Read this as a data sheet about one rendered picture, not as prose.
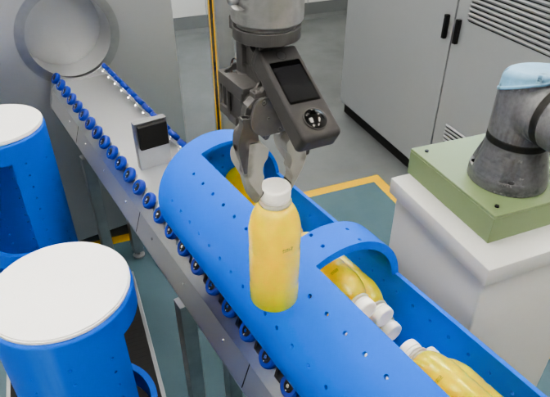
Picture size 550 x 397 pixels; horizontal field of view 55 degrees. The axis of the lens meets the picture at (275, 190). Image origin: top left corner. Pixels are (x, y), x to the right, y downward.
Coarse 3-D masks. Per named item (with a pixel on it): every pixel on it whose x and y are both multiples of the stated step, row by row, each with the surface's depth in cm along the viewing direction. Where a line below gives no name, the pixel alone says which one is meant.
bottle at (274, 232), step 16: (256, 208) 66; (272, 208) 64; (288, 208) 65; (256, 224) 65; (272, 224) 64; (288, 224) 65; (256, 240) 66; (272, 240) 65; (288, 240) 66; (256, 256) 68; (272, 256) 67; (288, 256) 67; (256, 272) 69; (272, 272) 68; (288, 272) 69; (256, 288) 71; (272, 288) 70; (288, 288) 71; (256, 304) 73; (272, 304) 72; (288, 304) 72
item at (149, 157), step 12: (144, 120) 154; (156, 120) 155; (144, 132) 153; (156, 132) 155; (144, 144) 155; (156, 144) 157; (168, 144) 161; (144, 156) 159; (156, 156) 161; (168, 156) 164; (144, 168) 161
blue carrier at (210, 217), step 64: (192, 192) 107; (192, 256) 112; (320, 256) 84; (384, 256) 95; (256, 320) 89; (320, 320) 78; (448, 320) 90; (320, 384) 76; (384, 384) 69; (512, 384) 82
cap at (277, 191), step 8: (264, 184) 65; (272, 184) 65; (280, 184) 65; (288, 184) 65; (264, 192) 63; (272, 192) 63; (280, 192) 63; (288, 192) 64; (264, 200) 64; (272, 200) 63; (280, 200) 63; (288, 200) 65
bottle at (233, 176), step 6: (234, 168) 124; (228, 174) 124; (234, 174) 123; (228, 180) 123; (234, 180) 122; (240, 180) 121; (234, 186) 121; (240, 186) 120; (246, 198) 118; (252, 204) 116
